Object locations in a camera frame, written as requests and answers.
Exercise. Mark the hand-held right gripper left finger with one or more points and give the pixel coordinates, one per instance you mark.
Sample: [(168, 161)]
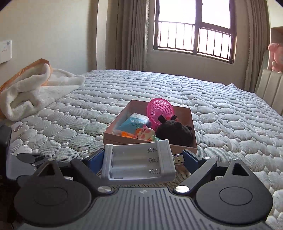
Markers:
[(95, 161)]

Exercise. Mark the beige padded headboard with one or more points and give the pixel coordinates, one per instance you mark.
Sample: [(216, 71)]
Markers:
[(272, 88)]

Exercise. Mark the quilted bed mattress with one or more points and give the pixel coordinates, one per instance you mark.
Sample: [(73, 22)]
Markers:
[(221, 121)]

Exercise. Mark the beige smartphone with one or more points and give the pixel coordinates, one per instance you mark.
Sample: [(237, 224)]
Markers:
[(17, 128)]

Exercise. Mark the orange small plastic item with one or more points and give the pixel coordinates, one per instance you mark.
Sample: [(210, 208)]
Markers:
[(127, 134)]

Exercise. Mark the black plush toy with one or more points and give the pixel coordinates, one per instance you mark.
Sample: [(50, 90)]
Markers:
[(174, 132)]

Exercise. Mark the grey green upright panel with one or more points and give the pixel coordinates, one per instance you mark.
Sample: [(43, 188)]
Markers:
[(266, 62)]

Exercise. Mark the white battery charger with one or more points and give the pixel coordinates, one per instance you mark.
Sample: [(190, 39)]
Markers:
[(137, 163)]

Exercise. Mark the brown framed window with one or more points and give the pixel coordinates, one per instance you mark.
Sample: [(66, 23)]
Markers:
[(195, 26)]

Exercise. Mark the white wall control panel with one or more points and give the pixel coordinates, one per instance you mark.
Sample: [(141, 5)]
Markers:
[(5, 52)]

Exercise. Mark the grey curtain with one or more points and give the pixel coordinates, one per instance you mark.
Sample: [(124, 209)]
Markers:
[(128, 33), (254, 44)]

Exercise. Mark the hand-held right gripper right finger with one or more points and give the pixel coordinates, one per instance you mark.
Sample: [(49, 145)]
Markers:
[(193, 161)]

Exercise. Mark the blue tissue packet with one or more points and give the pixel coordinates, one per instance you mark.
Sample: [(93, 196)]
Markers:
[(132, 122)]

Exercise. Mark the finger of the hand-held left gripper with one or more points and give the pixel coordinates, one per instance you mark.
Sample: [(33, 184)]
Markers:
[(29, 158)]

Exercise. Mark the yellow pink cartoon toy cup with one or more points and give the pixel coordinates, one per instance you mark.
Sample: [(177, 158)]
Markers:
[(146, 133)]

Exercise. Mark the pink plastic mesh basket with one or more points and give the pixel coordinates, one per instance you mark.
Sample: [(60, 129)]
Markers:
[(161, 108)]

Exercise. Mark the pink plush rabbit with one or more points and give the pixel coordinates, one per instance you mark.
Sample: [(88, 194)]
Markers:
[(276, 53)]

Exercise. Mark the cream overhead cabinet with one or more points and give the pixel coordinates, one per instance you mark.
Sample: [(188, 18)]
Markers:
[(277, 13)]

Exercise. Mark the pink cardboard box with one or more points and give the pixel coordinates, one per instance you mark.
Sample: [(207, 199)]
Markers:
[(181, 115)]

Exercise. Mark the white fleece blanket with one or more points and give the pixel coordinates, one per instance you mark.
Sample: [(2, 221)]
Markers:
[(28, 92)]

